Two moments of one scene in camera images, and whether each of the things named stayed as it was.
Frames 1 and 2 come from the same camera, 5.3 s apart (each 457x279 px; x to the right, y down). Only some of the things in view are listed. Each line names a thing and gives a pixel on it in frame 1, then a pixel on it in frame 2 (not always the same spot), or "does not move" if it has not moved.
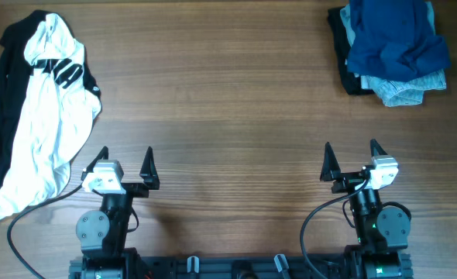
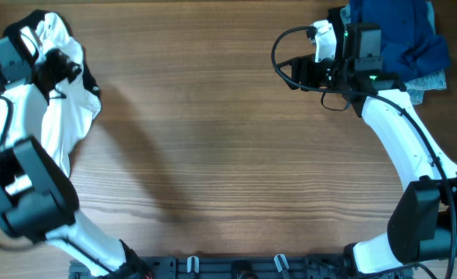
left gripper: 140,189 to 64,72
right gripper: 331,170 to 308,63
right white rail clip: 281,262 does not move
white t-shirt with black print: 63,107 does not move
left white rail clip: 193,264 does not move
